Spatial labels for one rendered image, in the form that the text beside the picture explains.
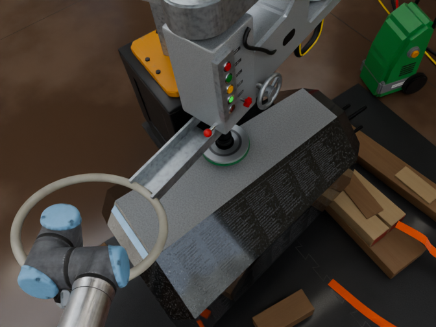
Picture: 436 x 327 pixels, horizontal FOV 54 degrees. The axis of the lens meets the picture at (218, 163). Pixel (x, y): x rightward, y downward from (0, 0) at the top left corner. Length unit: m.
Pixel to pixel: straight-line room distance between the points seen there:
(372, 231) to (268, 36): 1.30
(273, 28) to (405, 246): 1.48
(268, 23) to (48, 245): 1.04
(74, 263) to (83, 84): 2.70
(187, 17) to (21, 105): 2.58
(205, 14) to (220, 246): 0.99
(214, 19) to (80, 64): 2.59
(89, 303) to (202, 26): 0.78
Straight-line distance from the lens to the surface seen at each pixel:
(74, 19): 4.22
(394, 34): 3.00
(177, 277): 1.81
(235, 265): 1.89
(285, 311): 2.34
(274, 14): 1.64
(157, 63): 2.40
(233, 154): 1.86
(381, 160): 2.83
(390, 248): 2.56
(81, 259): 0.98
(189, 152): 1.65
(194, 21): 1.25
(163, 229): 1.44
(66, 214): 1.09
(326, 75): 3.34
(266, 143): 1.95
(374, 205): 2.52
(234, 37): 1.36
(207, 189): 1.84
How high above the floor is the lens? 2.41
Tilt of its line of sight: 57 degrees down
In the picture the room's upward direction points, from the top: 10 degrees counter-clockwise
